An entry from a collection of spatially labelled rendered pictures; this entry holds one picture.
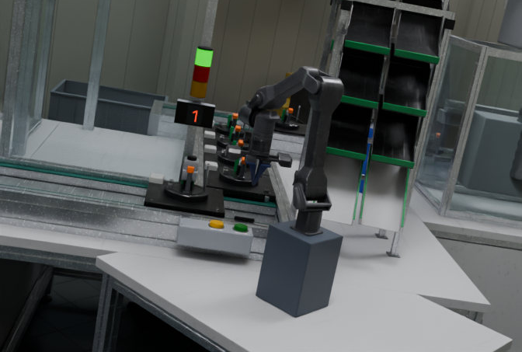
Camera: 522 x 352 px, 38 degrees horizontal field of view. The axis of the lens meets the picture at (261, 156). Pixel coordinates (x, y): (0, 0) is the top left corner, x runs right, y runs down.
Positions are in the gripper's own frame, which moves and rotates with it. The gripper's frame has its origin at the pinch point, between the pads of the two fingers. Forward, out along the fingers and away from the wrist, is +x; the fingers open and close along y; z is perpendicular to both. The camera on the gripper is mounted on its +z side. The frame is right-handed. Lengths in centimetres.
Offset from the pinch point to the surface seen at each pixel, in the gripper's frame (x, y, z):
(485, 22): -39, -410, 926
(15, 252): 31, 62, -5
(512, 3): -61, -105, 106
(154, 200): 15.2, 27.2, 8.4
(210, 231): 16.8, 10.1, -6.3
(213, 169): 15, 9, 52
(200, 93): -15.3, 18.4, 28.0
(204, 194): 13.2, 12.4, 15.6
